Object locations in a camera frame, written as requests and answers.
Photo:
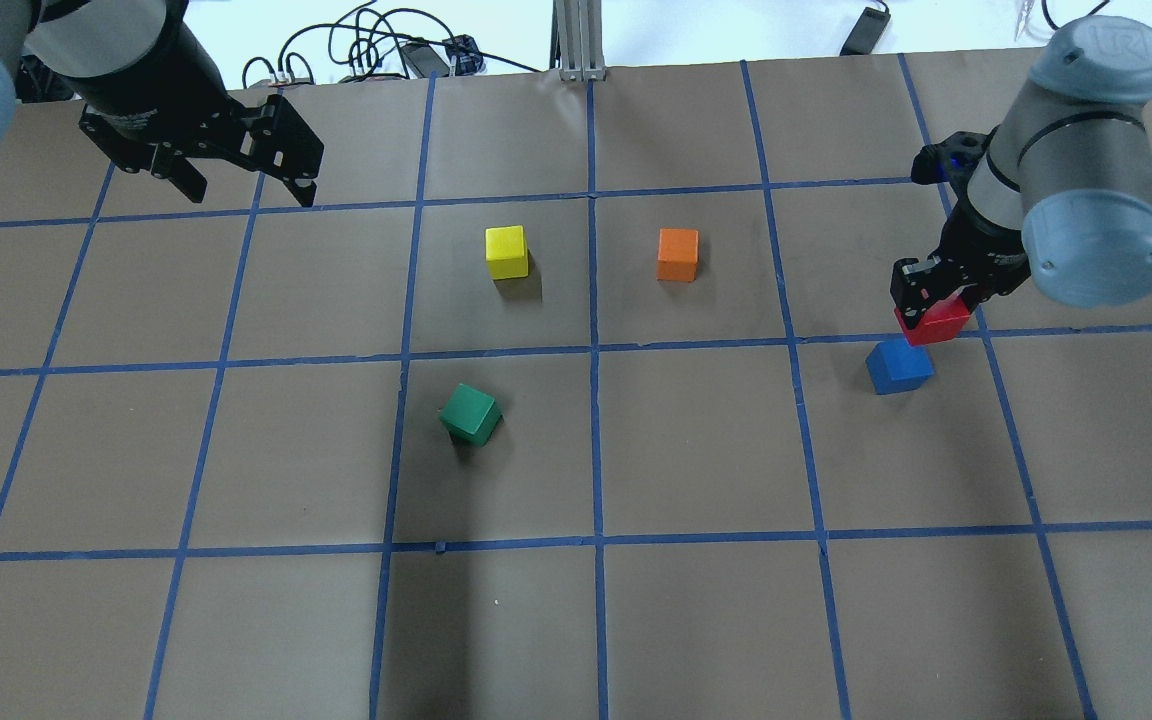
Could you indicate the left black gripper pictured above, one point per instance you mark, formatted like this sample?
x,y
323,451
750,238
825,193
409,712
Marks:
x,y
144,78

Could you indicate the orange wooden block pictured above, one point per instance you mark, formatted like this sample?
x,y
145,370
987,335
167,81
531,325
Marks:
x,y
678,255

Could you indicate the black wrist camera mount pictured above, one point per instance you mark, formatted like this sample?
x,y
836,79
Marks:
x,y
952,161

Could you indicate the black adapter with cables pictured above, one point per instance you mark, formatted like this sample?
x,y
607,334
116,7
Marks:
x,y
457,56

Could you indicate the blue wooden block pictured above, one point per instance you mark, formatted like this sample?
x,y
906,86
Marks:
x,y
895,366

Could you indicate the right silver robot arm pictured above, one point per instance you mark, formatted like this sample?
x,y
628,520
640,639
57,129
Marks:
x,y
1059,193

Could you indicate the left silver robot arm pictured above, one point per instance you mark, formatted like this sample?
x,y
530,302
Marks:
x,y
92,39

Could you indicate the aluminium frame post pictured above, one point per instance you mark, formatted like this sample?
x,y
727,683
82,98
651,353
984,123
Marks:
x,y
576,41

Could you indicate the black power adapter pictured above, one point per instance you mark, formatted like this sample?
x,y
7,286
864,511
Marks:
x,y
866,31

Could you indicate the red wooden block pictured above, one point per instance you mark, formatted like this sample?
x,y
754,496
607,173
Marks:
x,y
942,322

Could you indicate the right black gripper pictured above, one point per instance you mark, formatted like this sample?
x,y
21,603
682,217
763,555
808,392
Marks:
x,y
966,243

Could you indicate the green wooden block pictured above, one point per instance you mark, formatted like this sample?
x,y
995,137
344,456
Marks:
x,y
470,415

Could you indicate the yellow wooden block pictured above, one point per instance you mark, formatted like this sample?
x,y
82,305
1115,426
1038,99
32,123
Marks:
x,y
507,255

